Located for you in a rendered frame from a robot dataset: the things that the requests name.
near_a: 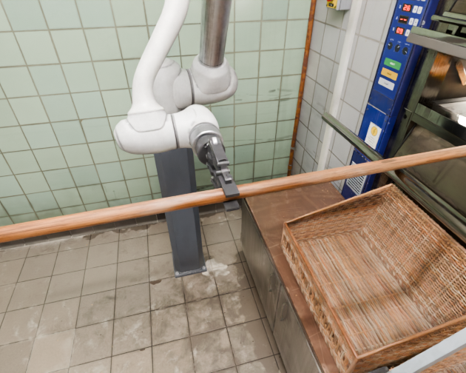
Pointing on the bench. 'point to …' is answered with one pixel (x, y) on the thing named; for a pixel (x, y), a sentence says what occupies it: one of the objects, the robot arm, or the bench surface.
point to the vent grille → (356, 183)
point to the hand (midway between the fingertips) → (228, 192)
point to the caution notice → (373, 135)
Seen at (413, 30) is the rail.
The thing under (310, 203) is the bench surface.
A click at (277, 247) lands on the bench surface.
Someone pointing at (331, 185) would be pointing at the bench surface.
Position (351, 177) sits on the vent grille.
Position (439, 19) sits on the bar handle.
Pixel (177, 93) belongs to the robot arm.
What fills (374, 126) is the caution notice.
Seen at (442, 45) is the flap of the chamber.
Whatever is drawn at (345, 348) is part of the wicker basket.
